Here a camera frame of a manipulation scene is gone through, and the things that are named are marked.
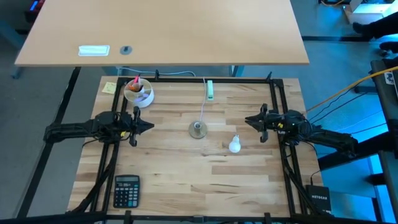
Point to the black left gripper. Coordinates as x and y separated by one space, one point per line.
132 126

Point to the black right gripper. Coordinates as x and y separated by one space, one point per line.
270 123

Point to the white lightbulb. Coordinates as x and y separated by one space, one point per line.
234 145

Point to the brass lamp base with socket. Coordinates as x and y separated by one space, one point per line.
198 130

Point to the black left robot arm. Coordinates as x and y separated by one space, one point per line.
77 127

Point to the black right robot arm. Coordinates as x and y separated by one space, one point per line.
329 137

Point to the white round desk organizer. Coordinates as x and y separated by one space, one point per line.
146 101

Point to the orange marker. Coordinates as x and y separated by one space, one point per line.
133 87

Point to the pink marker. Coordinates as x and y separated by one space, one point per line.
136 80

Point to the yellow sticky note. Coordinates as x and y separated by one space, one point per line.
109 88

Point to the black calculator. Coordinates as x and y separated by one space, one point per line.
126 191

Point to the grey round desk grommet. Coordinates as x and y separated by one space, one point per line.
126 50

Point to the beige wooden desk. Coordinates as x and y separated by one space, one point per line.
161 31

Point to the dark grey cart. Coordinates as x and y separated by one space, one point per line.
390 105

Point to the white sticker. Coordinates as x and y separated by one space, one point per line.
390 78

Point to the white box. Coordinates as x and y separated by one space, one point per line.
363 15

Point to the black device with blue light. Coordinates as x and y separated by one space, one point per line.
35 6

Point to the black aluminium table frame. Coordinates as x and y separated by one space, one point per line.
236 80

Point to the mint green inline switch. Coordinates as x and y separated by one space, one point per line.
210 90

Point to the black Netgear network switch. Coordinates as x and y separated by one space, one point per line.
318 197

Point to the black outer stand frame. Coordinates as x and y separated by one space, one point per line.
44 155

